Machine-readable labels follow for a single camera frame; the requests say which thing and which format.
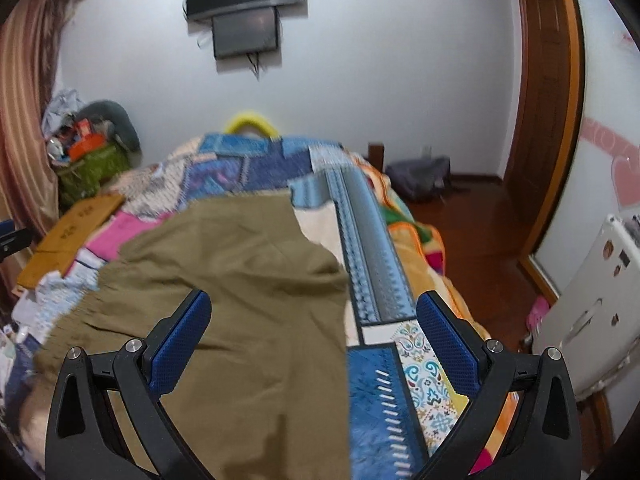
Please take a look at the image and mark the grey neck pillow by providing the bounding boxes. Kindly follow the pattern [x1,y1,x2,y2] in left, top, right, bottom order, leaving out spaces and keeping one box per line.
[74,100,141,153]

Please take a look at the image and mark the striped brown curtain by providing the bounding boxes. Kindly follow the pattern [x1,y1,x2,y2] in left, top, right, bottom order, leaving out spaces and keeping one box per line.
[0,0,76,302]

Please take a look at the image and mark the green storage box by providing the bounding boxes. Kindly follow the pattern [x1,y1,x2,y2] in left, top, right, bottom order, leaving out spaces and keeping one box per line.
[54,144,131,208]

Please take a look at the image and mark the grey crumpled cloth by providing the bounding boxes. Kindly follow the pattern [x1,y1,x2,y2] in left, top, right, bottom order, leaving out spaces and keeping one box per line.
[40,88,85,140]

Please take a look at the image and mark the white mini fridge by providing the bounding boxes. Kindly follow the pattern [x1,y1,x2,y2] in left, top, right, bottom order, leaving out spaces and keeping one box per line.
[533,214,639,401]

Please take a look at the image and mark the pink slipper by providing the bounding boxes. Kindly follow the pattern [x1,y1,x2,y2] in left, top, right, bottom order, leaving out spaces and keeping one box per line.
[525,296,550,333]

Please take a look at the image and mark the grey bag on floor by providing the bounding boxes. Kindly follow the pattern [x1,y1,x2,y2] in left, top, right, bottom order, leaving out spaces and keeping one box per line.
[385,156,451,202]

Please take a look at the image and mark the olive green pants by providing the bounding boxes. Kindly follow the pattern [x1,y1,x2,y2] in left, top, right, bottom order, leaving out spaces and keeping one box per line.
[27,194,350,479]

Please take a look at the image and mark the blue patchwork bed quilt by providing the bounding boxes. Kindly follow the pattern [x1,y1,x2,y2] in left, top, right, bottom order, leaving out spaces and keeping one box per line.
[0,131,522,480]

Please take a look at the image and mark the small wall monitor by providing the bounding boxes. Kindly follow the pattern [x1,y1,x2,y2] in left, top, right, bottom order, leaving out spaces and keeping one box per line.
[212,8,280,60]

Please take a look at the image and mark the pink garment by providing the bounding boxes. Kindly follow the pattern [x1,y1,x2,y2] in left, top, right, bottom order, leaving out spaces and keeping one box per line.
[85,211,171,261]

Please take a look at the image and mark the orange fleece blanket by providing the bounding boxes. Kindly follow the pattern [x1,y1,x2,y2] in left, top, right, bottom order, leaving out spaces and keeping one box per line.
[349,154,490,453]

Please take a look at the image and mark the brown wooden door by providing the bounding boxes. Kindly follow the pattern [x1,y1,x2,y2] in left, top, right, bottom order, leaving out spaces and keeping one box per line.
[506,0,585,258]

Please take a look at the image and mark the orange box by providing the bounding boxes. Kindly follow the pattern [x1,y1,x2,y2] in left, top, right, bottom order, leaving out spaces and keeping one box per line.
[68,133,107,162]

